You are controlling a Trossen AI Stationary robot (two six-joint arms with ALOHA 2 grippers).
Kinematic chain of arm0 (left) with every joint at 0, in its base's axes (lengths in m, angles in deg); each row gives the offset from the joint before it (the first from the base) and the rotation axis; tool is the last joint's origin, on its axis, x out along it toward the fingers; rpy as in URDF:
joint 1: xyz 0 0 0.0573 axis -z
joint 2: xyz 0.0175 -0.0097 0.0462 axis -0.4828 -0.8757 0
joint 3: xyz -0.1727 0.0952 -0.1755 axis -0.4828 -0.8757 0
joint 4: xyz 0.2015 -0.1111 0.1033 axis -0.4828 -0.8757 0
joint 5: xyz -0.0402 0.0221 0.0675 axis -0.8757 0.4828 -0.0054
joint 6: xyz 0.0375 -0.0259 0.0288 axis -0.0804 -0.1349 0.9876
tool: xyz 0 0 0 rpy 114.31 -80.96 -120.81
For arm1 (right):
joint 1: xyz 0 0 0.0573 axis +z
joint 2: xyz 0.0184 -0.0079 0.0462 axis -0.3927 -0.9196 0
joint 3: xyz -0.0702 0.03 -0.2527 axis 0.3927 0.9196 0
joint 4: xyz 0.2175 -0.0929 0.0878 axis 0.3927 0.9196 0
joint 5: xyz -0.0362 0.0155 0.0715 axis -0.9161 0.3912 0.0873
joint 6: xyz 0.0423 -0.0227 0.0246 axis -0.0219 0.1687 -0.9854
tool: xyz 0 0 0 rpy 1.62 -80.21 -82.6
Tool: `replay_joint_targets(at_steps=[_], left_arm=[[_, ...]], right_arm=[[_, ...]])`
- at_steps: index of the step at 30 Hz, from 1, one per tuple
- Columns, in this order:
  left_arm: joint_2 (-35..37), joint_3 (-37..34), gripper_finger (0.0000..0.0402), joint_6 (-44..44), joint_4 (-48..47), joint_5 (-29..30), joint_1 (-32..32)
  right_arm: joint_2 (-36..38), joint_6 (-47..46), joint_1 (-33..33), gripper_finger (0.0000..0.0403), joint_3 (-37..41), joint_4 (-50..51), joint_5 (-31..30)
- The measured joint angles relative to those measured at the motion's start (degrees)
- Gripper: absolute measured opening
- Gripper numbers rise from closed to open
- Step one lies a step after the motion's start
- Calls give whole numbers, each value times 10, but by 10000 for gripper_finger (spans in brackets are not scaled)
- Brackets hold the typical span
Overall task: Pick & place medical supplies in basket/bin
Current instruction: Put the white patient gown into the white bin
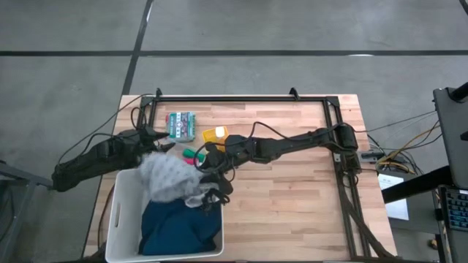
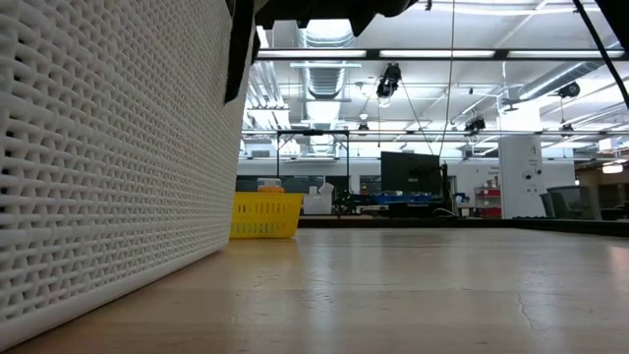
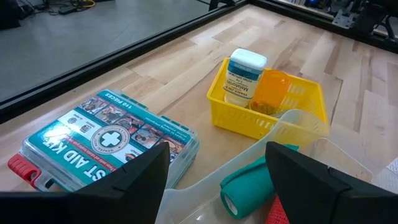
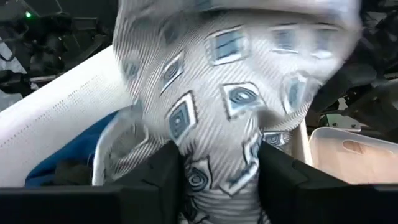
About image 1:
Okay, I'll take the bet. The backlit keyboard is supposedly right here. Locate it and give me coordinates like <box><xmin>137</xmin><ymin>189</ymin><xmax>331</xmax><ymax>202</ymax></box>
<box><xmin>440</xmin><ymin>185</ymin><xmax>468</xmax><ymax>232</ymax></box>

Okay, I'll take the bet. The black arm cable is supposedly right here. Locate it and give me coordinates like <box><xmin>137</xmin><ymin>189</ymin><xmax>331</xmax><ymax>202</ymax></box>
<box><xmin>57</xmin><ymin>93</ymin><xmax>154</xmax><ymax>165</ymax></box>
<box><xmin>250</xmin><ymin>121</ymin><xmax>332</xmax><ymax>142</ymax></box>

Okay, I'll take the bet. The white plastic laundry basket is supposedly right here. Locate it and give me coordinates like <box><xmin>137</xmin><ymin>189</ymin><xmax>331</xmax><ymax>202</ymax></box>
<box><xmin>105</xmin><ymin>164</ymin><xmax>224</xmax><ymax>263</ymax></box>

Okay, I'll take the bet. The black strap clip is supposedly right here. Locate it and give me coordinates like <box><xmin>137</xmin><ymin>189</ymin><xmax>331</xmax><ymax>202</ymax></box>
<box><xmin>201</xmin><ymin>188</ymin><xmax>232</xmax><ymax>215</ymax></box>

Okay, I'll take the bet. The yellow and black cable bundle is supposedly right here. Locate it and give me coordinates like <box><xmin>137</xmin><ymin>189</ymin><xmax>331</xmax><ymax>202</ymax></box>
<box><xmin>367</xmin><ymin>109</ymin><xmax>443</xmax><ymax>176</ymax></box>

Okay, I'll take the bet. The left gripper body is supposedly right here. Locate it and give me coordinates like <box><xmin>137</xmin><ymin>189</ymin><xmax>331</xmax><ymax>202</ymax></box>
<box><xmin>137</xmin><ymin>126</ymin><xmax>159</xmax><ymax>154</ymax></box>

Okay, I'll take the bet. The yellow plastic basket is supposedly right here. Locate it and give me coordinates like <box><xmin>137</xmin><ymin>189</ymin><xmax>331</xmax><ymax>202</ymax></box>
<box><xmin>202</xmin><ymin>126</ymin><xmax>230</xmax><ymax>153</ymax></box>

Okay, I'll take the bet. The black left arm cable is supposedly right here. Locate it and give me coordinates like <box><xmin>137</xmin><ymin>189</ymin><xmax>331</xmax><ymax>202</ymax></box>
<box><xmin>57</xmin><ymin>93</ymin><xmax>154</xmax><ymax>165</ymax></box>

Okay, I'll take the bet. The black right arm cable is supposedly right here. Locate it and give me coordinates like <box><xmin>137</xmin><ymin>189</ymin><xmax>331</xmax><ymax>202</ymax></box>
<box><xmin>250</xmin><ymin>121</ymin><xmax>332</xmax><ymax>142</ymax></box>

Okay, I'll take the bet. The green bandage roll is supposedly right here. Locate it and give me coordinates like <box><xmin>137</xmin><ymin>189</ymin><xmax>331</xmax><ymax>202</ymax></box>
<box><xmin>182</xmin><ymin>148</ymin><xmax>207</xmax><ymax>163</ymax></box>

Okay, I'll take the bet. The grey patterned cloth gown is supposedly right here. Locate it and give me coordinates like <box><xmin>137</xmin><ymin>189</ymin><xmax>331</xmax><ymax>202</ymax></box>
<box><xmin>138</xmin><ymin>152</ymin><xmax>220</xmax><ymax>208</ymax></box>

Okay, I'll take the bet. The grey metal stand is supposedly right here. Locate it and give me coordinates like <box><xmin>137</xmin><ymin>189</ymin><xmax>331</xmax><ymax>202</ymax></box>
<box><xmin>0</xmin><ymin>159</ymin><xmax>56</xmax><ymax>263</ymax></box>

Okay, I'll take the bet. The black aluminium table frame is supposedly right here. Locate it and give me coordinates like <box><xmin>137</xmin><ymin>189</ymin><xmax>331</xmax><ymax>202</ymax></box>
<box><xmin>137</xmin><ymin>87</ymin><xmax>398</xmax><ymax>262</ymax></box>

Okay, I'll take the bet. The white paper sheet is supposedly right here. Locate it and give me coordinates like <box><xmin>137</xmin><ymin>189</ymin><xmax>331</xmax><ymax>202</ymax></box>
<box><xmin>377</xmin><ymin>173</ymin><xmax>410</xmax><ymax>221</ymax></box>

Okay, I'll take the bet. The black desk bar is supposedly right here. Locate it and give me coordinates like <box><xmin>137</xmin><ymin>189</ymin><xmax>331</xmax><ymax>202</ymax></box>
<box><xmin>382</xmin><ymin>164</ymin><xmax>453</xmax><ymax>205</ymax></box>

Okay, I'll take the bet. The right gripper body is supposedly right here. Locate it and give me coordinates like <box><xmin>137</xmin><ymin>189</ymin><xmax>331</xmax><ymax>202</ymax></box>
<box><xmin>199</xmin><ymin>145</ymin><xmax>238</xmax><ymax>186</ymax></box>

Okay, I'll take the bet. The blue scrub garment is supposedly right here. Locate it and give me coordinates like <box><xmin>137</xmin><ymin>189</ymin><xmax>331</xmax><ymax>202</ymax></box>
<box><xmin>138</xmin><ymin>199</ymin><xmax>223</xmax><ymax>256</ymax></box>

